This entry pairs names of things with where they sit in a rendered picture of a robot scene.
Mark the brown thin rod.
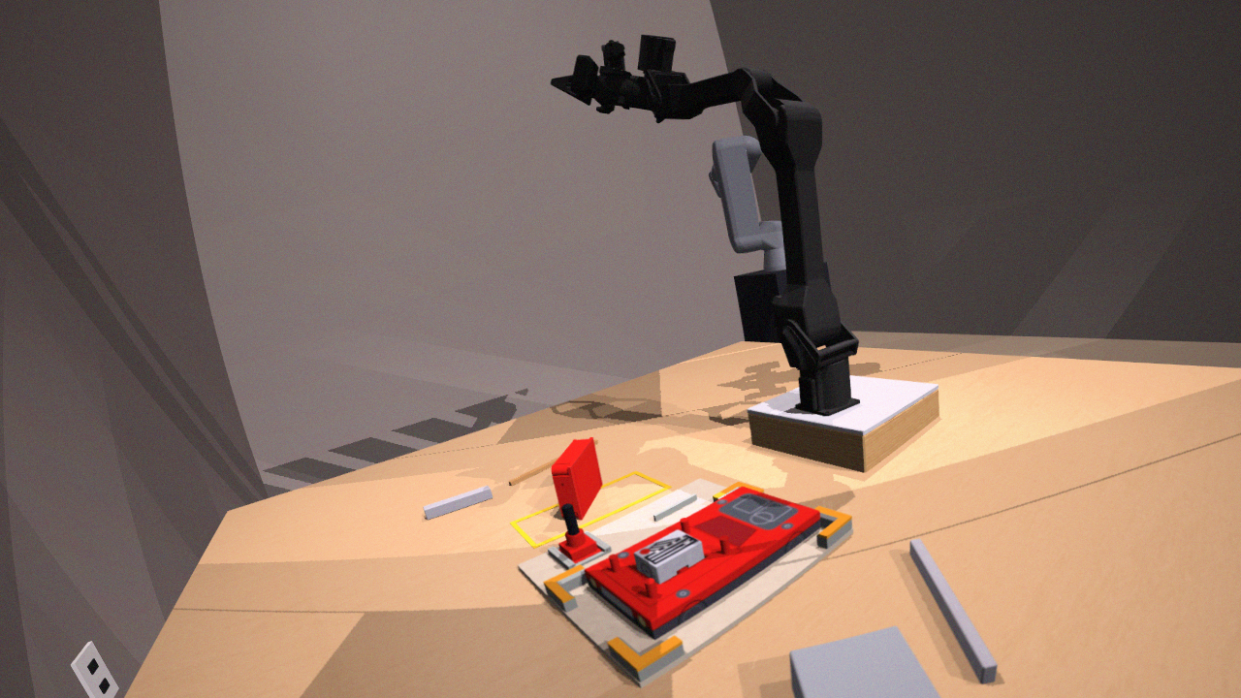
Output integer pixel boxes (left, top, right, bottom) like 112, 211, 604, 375
509, 440, 598, 486

